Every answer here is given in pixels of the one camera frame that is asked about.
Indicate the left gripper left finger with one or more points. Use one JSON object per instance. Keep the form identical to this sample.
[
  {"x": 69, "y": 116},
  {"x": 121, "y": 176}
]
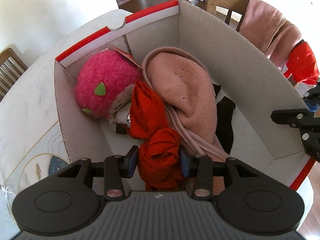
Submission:
[{"x": 116, "y": 168}]

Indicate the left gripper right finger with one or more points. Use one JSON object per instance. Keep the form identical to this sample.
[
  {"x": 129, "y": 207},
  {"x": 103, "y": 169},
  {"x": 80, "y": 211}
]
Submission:
[{"x": 198, "y": 173}]

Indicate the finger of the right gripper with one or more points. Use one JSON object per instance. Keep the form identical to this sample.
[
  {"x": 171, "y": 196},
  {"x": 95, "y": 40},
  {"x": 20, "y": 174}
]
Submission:
[
  {"x": 308, "y": 126},
  {"x": 312, "y": 97}
]

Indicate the red knit cloth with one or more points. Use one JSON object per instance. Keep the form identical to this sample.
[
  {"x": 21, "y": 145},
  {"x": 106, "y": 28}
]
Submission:
[{"x": 158, "y": 158}]

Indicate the dark brown furry scarf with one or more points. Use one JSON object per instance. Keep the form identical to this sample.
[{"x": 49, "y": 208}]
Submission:
[{"x": 224, "y": 130}]

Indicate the red white cardboard box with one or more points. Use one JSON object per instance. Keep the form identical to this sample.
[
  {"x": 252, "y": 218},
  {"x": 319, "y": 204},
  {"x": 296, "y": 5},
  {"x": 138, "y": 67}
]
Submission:
[{"x": 245, "y": 74}]

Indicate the pink fuzzy strawberry plush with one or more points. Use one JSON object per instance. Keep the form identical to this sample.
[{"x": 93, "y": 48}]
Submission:
[{"x": 105, "y": 84}]

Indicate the pink fleece hat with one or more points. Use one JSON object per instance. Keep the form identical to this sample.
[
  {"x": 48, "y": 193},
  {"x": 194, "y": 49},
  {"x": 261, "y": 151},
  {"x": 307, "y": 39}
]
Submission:
[{"x": 185, "y": 86}]

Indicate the blue gold-speckled placemat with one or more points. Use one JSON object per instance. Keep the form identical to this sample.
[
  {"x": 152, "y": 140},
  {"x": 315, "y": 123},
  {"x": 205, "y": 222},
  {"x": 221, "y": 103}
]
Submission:
[{"x": 56, "y": 165}]

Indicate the red hang tag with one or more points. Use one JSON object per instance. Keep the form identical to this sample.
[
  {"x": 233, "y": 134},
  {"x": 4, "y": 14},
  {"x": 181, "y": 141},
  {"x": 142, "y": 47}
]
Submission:
[{"x": 127, "y": 55}]

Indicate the near wooden chair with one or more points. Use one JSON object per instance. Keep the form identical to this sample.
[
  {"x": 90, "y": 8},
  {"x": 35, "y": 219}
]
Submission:
[{"x": 238, "y": 6}]

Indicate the wooden chair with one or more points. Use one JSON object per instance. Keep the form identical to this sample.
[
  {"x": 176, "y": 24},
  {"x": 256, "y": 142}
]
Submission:
[
  {"x": 12, "y": 68},
  {"x": 238, "y": 6}
]

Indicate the far wooden chair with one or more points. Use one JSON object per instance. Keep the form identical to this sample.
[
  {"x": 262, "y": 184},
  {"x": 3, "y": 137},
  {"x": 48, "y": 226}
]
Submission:
[{"x": 12, "y": 68}]

